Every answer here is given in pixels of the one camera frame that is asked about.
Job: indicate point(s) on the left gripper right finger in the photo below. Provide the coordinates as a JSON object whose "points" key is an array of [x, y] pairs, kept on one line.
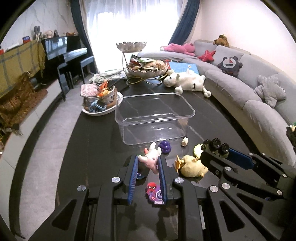
{"points": [[188, 197]]}

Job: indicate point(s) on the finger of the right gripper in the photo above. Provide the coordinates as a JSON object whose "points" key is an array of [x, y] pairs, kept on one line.
{"points": [[240, 159], [213, 162]]}

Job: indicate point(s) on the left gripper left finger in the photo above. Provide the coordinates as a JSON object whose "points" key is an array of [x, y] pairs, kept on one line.
{"points": [[119, 190]]}

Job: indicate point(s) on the black brick toy car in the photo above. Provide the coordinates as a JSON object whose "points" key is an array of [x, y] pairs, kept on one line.
{"points": [[216, 147]]}

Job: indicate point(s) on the purple Spider-Man toy camera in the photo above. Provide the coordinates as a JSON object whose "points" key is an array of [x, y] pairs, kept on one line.
{"points": [[154, 194]]}

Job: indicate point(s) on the yellow chick plush toy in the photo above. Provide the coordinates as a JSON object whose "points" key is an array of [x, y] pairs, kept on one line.
{"points": [[190, 167]]}

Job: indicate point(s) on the small cream pig figurine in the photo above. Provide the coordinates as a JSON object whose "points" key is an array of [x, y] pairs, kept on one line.
{"points": [[184, 141]]}

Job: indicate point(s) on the pink rabbit figurine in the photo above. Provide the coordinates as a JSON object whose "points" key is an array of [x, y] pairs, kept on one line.
{"points": [[150, 158]]}

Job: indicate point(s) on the purple grape toy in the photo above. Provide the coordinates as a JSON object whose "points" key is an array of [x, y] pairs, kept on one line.
{"points": [[165, 147]]}

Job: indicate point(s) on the cream cookie sheep keychain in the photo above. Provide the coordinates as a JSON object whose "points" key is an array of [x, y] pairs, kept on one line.
{"points": [[198, 150]]}

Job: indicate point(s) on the white plate with clutter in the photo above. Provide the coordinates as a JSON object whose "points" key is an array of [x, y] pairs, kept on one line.
{"points": [[99, 98]]}

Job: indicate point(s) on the grey curved sofa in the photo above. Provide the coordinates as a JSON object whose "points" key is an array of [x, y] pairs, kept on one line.
{"points": [[266, 126]]}

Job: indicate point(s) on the grey star cushion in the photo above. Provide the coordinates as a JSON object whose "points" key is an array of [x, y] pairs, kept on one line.
{"points": [[269, 90]]}

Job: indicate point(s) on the clear plastic storage bin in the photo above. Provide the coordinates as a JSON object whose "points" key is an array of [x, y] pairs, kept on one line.
{"points": [[155, 117]]}

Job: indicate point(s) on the white sheep plush toy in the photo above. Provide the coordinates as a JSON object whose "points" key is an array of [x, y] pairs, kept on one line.
{"points": [[186, 81]]}

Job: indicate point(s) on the dark gear-shaped cushion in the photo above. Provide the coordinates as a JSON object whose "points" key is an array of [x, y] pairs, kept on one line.
{"points": [[230, 66]]}

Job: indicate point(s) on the blue picture book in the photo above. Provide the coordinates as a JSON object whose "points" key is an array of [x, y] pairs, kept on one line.
{"points": [[183, 67]]}

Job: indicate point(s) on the silver lotus fruit stand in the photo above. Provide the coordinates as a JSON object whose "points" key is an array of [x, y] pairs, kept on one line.
{"points": [[138, 69]]}

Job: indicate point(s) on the red star plush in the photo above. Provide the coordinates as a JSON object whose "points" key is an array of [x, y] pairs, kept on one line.
{"points": [[207, 56]]}

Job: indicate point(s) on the pink plush toy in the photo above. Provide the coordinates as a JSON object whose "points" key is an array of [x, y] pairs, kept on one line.
{"points": [[188, 48]]}

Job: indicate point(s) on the brown teddy bear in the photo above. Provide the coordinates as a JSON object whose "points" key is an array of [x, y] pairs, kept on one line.
{"points": [[221, 40]]}

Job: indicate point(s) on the piano bench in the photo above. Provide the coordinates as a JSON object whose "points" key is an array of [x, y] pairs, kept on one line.
{"points": [[70, 67]]}

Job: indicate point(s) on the dark blue curtain right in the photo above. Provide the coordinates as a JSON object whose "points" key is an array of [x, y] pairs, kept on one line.
{"points": [[186, 23]]}

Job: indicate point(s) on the dark blue curtain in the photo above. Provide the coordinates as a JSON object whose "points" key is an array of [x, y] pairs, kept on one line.
{"points": [[186, 23], [77, 15]]}

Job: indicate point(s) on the brown patterned throw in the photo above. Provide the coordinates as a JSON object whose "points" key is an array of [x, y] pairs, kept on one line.
{"points": [[17, 104]]}

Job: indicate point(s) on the black upright piano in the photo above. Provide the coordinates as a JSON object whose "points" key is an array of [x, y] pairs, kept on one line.
{"points": [[60, 51]]}

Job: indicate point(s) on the yellow plaid blanket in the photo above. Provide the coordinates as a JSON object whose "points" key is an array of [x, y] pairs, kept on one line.
{"points": [[29, 57]]}

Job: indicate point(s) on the dark blue curtain left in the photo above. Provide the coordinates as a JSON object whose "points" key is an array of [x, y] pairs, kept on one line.
{"points": [[77, 15]]}

